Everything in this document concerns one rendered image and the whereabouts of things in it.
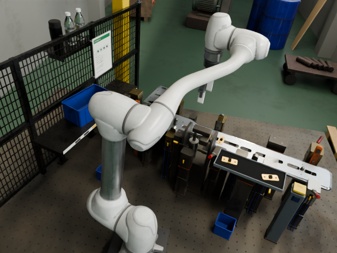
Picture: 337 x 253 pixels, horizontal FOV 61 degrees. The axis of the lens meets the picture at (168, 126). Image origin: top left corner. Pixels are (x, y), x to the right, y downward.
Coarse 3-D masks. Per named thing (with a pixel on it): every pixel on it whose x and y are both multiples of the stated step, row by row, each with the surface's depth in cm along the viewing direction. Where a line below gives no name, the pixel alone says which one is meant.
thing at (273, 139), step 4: (272, 136) 197; (268, 140) 196; (272, 140) 194; (276, 140) 194; (280, 140) 195; (284, 140) 195; (268, 144) 195; (272, 144) 193; (276, 144) 192; (280, 144) 191; (284, 144) 192; (268, 148) 197; (272, 148) 195; (276, 148) 194; (280, 148) 192; (284, 148) 191; (280, 152) 194; (264, 156) 202
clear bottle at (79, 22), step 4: (76, 8) 186; (76, 12) 186; (80, 12) 187; (76, 16) 187; (80, 16) 187; (76, 20) 188; (80, 20) 188; (76, 24) 189; (80, 24) 189; (84, 24) 192; (76, 28) 191; (80, 36) 194
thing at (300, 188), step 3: (294, 183) 148; (297, 183) 148; (294, 186) 146; (297, 186) 146; (300, 186) 146; (303, 186) 146; (294, 189) 144; (297, 189) 145; (300, 189) 145; (303, 189) 145; (297, 192) 144; (300, 192) 143; (303, 192) 143
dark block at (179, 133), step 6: (180, 132) 178; (174, 138) 177; (180, 138) 175; (174, 144) 180; (174, 150) 183; (180, 150) 184; (174, 156) 186; (174, 162) 189; (174, 168) 193; (174, 174) 196; (174, 180) 199
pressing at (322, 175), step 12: (180, 120) 207; (192, 120) 208; (192, 132) 198; (216, 144) 190; (240, 144) 192; (252, 144) 193; (276, 156) 186; (288, 156) 188; (288, 168) 179; (312, 168) 180; (300, 180) 172; (324, 180) 173
